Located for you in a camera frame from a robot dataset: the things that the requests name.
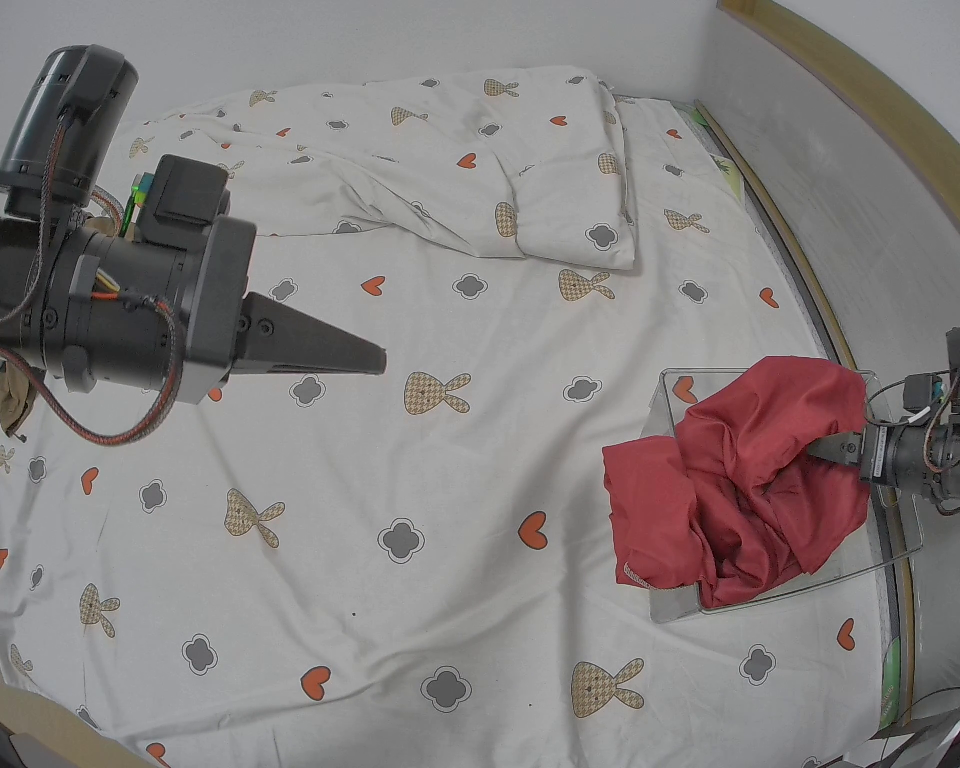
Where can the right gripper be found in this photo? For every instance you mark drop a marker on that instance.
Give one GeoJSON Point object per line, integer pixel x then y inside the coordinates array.
{"type": "Point", "coordinates": [896, 454]}

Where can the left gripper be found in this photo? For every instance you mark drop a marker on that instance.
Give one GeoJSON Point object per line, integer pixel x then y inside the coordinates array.
{"type": "Point", "coordinates": [150, 322]}

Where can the red shirt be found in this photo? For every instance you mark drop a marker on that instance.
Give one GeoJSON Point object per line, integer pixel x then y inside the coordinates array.
{"type": "Point", "coordinates": [735, 480]}

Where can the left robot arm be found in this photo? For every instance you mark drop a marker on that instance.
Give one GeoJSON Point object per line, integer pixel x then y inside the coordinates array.
{"type": "Point", "coordinates": [60, 150]}

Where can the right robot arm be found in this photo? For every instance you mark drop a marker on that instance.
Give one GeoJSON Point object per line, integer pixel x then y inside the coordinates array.
{"type": "Point", "coordinates": [946, 450]}

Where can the clear plastic box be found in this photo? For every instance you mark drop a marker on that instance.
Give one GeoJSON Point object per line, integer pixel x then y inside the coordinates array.
{"type": "Point", "coordinates": [675, 600]}

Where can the white printed quilt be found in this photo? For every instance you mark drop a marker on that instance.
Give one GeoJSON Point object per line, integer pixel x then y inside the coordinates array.
{"type": "Point", "coordinates": [420, 165]}

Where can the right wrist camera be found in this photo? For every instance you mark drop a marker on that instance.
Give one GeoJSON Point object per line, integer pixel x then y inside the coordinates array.
{"type": "Point", "coordinates": [922, 390]}

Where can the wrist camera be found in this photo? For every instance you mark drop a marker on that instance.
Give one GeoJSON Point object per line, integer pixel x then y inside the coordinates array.
{"type": "Point", "coordinates": [922, 390]}
{"type": "Point", "coordinates": [184, 199]}

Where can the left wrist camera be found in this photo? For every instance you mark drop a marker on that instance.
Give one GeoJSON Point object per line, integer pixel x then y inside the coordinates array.
{"type": "Point", "coordinates": [184, 199]}

